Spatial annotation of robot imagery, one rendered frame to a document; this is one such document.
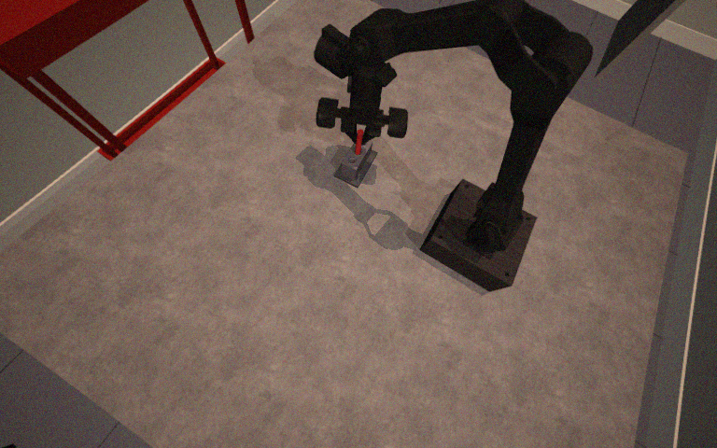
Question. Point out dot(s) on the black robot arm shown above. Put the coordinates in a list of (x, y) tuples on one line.
[(539, 83)]

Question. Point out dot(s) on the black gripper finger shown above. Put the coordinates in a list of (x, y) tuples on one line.
[(369, 134), (352, 133)]

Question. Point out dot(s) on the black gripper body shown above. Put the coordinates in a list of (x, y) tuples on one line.
[(361, 113)]

